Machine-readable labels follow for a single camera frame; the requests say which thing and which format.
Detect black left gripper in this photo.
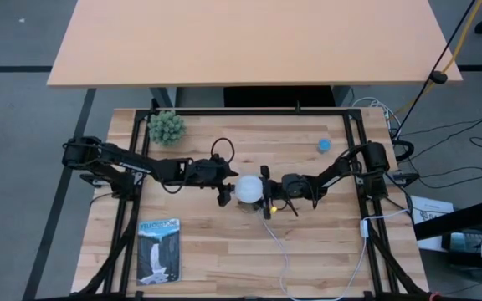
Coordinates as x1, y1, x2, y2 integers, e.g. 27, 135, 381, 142
187, 156, 240, 208

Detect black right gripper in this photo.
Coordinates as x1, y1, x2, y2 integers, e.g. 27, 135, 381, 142
259, 165, 310, 222

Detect white frosted lightbulb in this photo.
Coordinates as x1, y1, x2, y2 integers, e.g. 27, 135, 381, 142
233, 174, 264, 204

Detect green succulent in grey pot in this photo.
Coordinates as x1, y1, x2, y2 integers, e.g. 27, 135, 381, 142
146, 109, 187, 148

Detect Yellowstone poster book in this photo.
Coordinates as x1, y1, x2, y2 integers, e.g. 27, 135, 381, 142
136, 217, 182, 287

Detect light wooden desk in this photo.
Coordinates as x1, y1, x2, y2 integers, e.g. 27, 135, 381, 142
45, 0, 464, 110

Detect white printed cardboard box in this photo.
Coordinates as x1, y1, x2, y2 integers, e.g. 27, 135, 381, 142
409, 194, 456, 253

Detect black bar furniture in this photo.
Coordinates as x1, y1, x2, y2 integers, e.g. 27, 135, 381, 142
413, 193, 482, 301

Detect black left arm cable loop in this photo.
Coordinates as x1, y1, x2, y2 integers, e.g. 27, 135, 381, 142
209, 136, 237, 167

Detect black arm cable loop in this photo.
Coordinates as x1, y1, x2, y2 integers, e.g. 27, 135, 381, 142
281, 191, 324, 217
209, 136, 237, 167

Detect black right arm cable loop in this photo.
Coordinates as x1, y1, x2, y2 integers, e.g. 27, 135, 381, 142
281, 191, 324, 217

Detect white lamp power cable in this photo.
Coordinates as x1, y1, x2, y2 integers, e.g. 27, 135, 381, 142
259, 207, 412, 301

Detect black metal table frame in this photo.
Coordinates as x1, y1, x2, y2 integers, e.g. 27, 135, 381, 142
70, 105, 435, 301

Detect white cable bundle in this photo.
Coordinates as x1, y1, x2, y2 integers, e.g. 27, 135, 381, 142
351, 96, 404, 135

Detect black floor cables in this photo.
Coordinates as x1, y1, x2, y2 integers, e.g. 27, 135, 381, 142
397, 109, 482, 191

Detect black hanging cable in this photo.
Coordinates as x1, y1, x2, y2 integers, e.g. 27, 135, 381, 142
391, 0, 477, 141

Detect round black cable puck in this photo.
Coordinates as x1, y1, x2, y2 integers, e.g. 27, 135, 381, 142
429, 70, 449, 85

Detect yellow hanging cable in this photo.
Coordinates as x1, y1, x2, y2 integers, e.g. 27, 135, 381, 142
391, 0, 482, 119

